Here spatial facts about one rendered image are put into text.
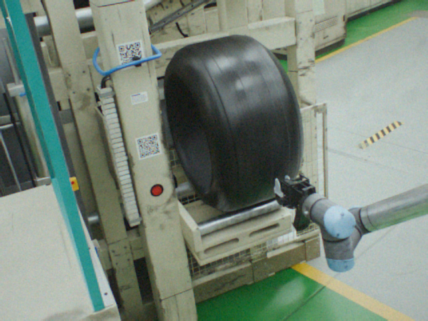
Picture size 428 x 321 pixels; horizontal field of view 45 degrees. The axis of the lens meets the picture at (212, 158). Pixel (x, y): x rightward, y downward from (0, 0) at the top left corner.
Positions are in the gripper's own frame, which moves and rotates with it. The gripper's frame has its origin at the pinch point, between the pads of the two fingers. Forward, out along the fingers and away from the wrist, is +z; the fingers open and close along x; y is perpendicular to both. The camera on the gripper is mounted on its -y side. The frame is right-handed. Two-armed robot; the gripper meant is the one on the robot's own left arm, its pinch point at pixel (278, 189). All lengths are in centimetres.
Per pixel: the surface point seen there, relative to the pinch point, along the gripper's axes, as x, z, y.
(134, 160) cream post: 39.7, 16.2, 17.3
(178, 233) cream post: 29.8, 20.2, -13.9
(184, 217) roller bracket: 27.6, 16.2, -6.8
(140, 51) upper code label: 32, 12, 50
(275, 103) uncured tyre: -1.7, -2.0, 28.3
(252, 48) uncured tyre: -3.3, 11.6, 43.2
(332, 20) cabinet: -299, 408, -16
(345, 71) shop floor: -265, 340, -62
